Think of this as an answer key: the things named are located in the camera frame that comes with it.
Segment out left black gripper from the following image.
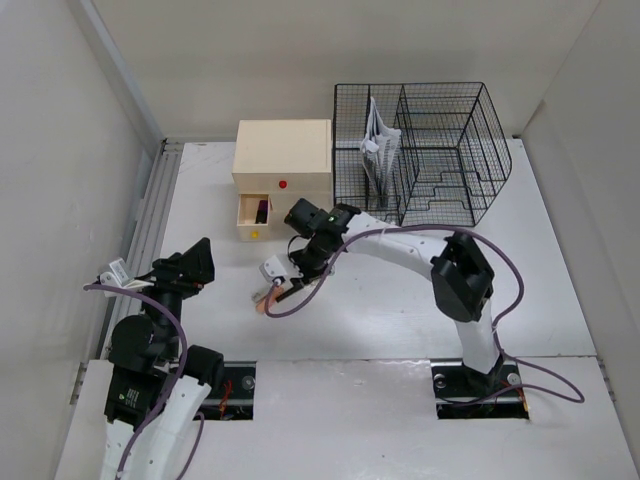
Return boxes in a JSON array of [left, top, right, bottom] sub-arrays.
[[123, 236, 214, 359]]

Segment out purple black highlighter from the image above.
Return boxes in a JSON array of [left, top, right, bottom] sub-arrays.
[[255, 199, 269, 224]]

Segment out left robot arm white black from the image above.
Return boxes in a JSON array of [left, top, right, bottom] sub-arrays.
[[92, 238, 224, 479]]

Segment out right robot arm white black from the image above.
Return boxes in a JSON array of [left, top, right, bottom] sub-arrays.
[[280, 198, 500, 394]]

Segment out grey white eraser stick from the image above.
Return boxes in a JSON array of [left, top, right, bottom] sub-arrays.
[[251, 288, 269, 303]]

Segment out cream wooden drawer cabinet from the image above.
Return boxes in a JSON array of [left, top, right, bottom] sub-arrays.
[[232, 119, 334, 240]]

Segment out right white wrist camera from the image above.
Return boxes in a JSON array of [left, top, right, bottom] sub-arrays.
[[259, 254, 291, 285]]

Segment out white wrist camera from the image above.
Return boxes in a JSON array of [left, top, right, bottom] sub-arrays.
[[97, 258, 152, 291], [259, 254, 291, 285]]

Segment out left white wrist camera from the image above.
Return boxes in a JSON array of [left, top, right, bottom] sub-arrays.
[[97, 258, 152, 291]]

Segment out aluminium rail frame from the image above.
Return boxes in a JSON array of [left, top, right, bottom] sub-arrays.
[[69, 137, 184, 401]]

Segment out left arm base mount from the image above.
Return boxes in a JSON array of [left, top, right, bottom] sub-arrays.
[[160, 359, 257, 421]]

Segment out black wire mesh organizer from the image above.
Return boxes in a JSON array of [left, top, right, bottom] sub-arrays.
[[332, 82, 512, 227]]

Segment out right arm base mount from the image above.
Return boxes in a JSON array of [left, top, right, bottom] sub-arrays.
[[431, 359, 529, 420]]

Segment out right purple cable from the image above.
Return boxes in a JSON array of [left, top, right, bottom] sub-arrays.
[[263, 223, 586, 405]]

